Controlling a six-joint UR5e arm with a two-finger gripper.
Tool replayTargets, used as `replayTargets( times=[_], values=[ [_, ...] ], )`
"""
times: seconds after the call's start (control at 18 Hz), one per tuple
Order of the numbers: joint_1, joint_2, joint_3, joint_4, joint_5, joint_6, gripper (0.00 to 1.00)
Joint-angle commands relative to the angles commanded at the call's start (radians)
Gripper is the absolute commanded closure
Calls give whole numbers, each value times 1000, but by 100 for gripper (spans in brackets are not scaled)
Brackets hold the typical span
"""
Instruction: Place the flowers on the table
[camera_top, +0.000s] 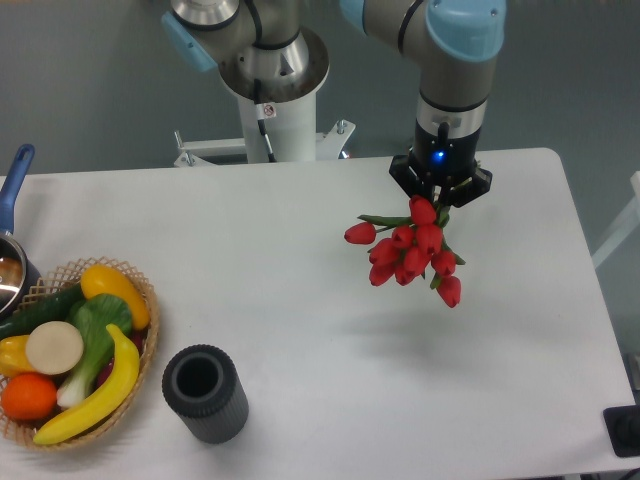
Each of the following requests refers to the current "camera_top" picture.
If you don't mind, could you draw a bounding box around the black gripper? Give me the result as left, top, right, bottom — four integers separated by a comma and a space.
389, 123, 493, 208

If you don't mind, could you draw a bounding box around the red tulip bouquet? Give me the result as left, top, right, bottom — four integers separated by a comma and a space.
343, 195, 465, 308

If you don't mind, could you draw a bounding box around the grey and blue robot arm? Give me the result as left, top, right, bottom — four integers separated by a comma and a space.
161, 1, 507, 208

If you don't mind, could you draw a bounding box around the black device at edge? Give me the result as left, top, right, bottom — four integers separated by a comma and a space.
603, 405, 640, 458

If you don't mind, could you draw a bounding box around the dark grey ribbed vase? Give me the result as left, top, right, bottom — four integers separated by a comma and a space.
161, 344, 249, 444

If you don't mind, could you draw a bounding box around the green bok choy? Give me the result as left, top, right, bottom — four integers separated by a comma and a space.
57, 294, 132, 410

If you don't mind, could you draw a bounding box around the yellow banana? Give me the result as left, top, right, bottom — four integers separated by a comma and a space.
33, 324, 140, 446

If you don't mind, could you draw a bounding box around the green cucumber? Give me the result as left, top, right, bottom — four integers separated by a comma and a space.
1, 283, 85, 340

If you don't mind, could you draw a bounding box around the beige round disc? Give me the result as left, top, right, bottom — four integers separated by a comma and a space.
25, 321, 84, 375

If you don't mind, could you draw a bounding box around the yellow bell pepper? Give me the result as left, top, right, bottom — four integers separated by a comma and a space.
0, 335, 36, 378

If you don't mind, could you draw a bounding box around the orange fruit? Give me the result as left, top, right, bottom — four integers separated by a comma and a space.
1, 373, 57, 421

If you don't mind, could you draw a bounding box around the woven wicker basket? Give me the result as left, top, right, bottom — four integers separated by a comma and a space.
1, 257, 160, 451

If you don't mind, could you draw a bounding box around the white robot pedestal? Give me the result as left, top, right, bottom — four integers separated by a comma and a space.
173, 92, 356, 167

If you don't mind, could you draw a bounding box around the white frame at right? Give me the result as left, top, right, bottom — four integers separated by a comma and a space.
591, 171, 639, 269

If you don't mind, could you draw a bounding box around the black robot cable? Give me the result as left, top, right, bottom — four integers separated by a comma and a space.
252, 78, 278, 164

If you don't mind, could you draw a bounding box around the blue handled saucepan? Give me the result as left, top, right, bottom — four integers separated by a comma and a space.
1, 144, 40, 321

